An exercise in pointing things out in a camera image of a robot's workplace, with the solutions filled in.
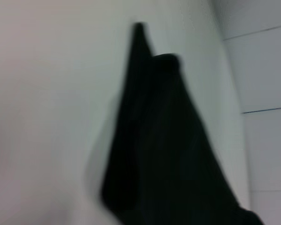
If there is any black shirt with FREE print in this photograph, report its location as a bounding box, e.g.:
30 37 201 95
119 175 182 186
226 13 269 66
100 22 266 225

